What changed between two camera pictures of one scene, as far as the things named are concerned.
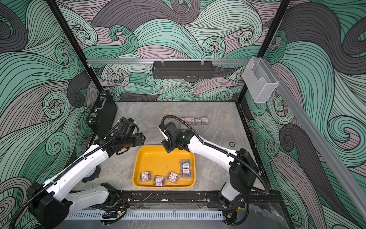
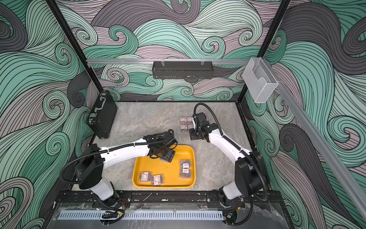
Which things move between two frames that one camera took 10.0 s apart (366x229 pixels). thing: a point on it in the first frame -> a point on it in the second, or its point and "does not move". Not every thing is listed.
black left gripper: (139, 140) -> (170, 156)
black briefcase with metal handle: (103, 117) does not move
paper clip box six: (145, 176) does not move
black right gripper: (165, 144) -> (192, 136)
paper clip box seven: (159, 181) does not move
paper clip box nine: (185, 163) does not move
